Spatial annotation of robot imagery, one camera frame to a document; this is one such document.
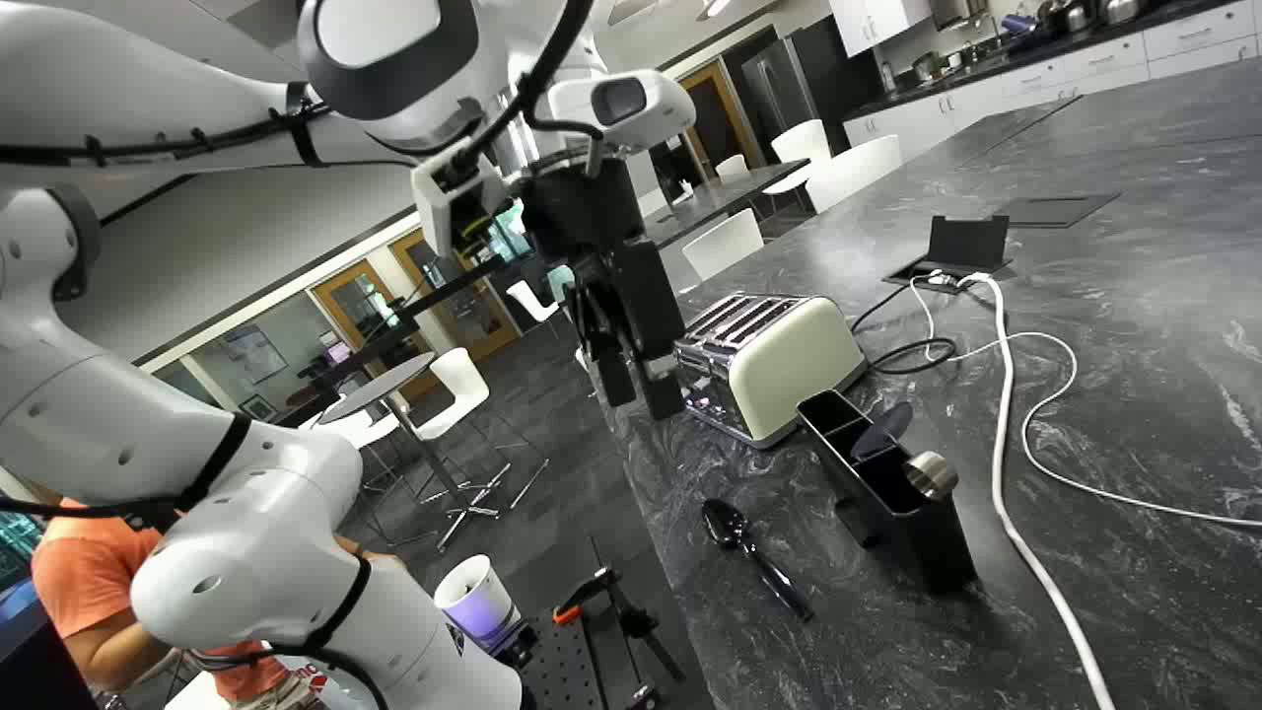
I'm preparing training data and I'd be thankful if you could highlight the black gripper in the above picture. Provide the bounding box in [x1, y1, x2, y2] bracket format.
[521, 155, 684, 425]

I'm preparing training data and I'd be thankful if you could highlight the cream and chrome toaster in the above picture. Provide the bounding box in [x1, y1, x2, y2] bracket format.
[670, 288, 870, 451]

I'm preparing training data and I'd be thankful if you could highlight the long dark table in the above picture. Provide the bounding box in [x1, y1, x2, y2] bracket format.
[644, 155, 811, 254]

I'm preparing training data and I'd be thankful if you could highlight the white chair with metal legs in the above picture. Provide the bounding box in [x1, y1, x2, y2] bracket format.
[389, 344, 554, 552]

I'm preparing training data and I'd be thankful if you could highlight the black marker pen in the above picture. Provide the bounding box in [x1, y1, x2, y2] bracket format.
[699, 493, 820, 628]

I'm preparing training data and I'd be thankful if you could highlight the wooden door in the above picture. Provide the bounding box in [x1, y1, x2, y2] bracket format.
[683, 55, 767, 180]

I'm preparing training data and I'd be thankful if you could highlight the round grey table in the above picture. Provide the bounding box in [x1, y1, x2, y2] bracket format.
[310, 350, 444, 430]

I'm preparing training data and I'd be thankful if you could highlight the black tripod with orange clamp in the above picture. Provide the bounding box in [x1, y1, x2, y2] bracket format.
[549, 564, 684, 710]

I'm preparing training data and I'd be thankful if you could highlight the purple and white cup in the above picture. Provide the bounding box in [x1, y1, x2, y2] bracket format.
[429, 552, 529, 656]

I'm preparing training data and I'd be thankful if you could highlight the small metal cup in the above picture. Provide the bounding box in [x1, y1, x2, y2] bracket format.
[903, 446, 962, 505]

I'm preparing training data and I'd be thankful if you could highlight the black rectangular container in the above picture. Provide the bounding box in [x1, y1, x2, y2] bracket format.
[794, 387, 983, 602]

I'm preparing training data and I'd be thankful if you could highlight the black socket box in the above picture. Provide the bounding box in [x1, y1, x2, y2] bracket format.
[921, 214, 1017, 272]

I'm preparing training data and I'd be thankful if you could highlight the white kitchen counter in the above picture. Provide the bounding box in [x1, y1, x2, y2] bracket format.
[838, 0, 1262, 149]

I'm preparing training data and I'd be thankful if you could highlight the person in orange shirt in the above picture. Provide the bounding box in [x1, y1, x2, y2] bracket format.
[26, 505, 293, 707]

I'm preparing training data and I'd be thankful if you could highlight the black power cable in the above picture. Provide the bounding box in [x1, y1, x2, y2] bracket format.
[844, 277, 962, 379]

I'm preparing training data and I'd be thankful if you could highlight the thick white cable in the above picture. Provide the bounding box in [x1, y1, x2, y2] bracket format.
[949, 268, 1122, 710]

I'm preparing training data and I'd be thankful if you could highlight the thin white cable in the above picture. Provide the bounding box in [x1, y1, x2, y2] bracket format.
[903, 281, 1262, 538]

